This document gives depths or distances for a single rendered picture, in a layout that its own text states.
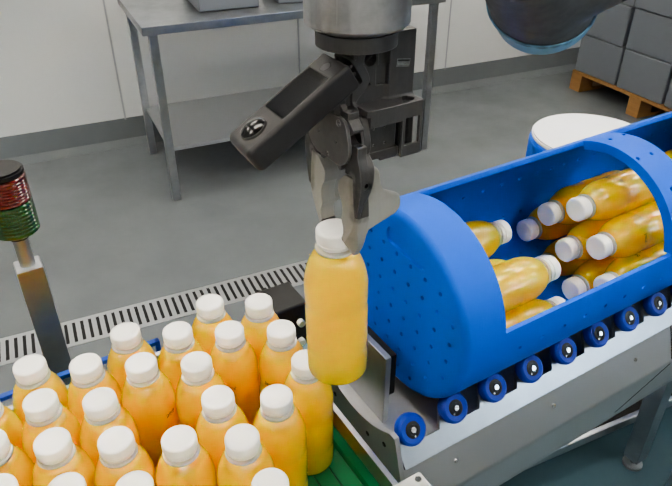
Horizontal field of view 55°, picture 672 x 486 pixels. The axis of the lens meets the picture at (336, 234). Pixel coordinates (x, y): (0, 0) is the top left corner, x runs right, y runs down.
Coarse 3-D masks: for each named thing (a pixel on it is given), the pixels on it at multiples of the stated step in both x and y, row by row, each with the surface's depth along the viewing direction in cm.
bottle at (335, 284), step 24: (312, 264) 65; (336, 264) 64; (360, 264) 65; (312, 288) 65; (336, 288) 64; (360, 288) 65; (312, 312) 67; (336, 312) 65; (360, 312) 67; (312, 336) 69; (336, 336) 67; (360, 336) 69; (312, 360) 71; (336, 360) 69; (360, 360) 70; (336, 384) 71
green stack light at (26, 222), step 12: (24, 204) 90; (0, 216) 89; (12, 216) 89; (24, 216) 90; (36, 216) 93; (0, 228) 90; (12, 228) 90; (24, 228) 91; (36, 228) 93; (12, 240) 91
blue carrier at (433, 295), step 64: (640, 128) 121; (448, 192) 102; (512, 192) 114; (384, 256) 90; (448, 256) 79; (512, 256) 117; (384, 320) 95; (448, 320) 80; (576, 320) 90; (448, 384) 85
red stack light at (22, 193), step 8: (24, 176) 89; (0, 184) 87; (8, 184) 87; (16, 184) 88; (24, 184) 89; (0, 192) 87; (8, 192) 88; (16, 192) 88; (24, 192) 90; (0, 200) 88; (8, 200) 88; (16, 200) 89; (24, 200) 90; (0, 208) 88; (8, 208) 88
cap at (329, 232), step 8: (320, 224) 64; (328, 224) 65; (336, 224) 65; (320, 232) 63; (328, 232) 63; (336, 232) 63; (320, 240) 63; (328, 240) 63; (336, 240) 62; (320, 248) 64; (328, 248) 63; (336, 248) 63; (344, 248) 63
